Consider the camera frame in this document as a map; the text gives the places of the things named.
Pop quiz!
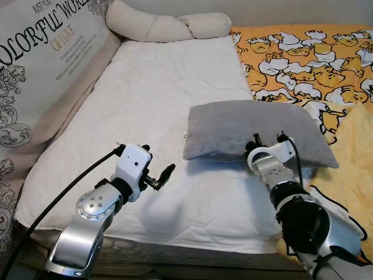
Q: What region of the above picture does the cream knotted bolster pillow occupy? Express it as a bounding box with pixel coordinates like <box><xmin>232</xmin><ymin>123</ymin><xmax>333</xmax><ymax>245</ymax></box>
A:
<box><xmin>106</xmin><ymin>0</ymin><xmax>232</xmax><ymax>43</ymax></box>

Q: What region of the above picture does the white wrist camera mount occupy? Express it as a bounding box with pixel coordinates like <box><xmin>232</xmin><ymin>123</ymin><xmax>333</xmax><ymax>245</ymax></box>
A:
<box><xmin>247</xmin><ymin>140</ymin><xmax>295</xmax><ymax>171</ymax></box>
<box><xmin>114</xmin><ymin>144</ymin><xmax>154</xmax><ymax>202</ymax></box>

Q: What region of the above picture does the grey plush pillow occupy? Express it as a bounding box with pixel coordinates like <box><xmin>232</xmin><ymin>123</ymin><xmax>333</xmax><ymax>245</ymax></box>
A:
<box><xmin>182</xmin><ymin>100</ymin><xmax>340</xmax><ymax>170</ymax></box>

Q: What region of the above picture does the white quilted mattress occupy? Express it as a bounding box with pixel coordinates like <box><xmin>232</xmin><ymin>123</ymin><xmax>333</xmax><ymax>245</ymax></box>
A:
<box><xmin>15</xmin><ymin>35</ymin><xmax>318</xmax><ymax>255</ymax></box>

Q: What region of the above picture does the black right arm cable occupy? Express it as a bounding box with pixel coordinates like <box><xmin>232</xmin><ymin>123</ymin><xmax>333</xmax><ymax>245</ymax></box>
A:
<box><xmin>277</xmin><ymin>134</ymin><xmax>304</xmax><ymax>190</ymax></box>

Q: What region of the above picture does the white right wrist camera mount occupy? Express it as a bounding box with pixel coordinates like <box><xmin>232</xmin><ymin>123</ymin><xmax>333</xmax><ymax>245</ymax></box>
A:
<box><xmin>247</xmin><ymin>140</ymin><xmax>295</xmax><ymax>171</ymax></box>

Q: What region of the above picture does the printed lettering padded headboard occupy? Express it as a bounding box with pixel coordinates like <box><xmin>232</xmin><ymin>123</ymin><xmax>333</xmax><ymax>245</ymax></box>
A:
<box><xmin>0</xmin><ymin>0</ymin><xmax>122</xmax><ymax>257</ymax></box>

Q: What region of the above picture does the yellow cartoon egg duvet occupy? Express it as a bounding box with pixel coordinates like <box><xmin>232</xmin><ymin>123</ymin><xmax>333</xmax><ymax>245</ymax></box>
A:
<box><xmin>231</xmin><ymin>24</ymin><xmax>373</xmax><ymax>264</ymax></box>

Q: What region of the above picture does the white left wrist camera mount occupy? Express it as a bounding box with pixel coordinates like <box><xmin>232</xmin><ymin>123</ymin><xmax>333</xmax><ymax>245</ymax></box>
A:
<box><xmin>114</xmin><ymin>144</ymin><xmax>154</xmax><ymax>202</ymax></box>

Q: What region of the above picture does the beige bed base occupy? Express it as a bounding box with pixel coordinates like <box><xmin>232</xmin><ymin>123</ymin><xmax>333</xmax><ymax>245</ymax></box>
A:
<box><xmin>17</xmin><ymin>227</ymin><xmax>304</xmax><ymax>276</ymax></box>

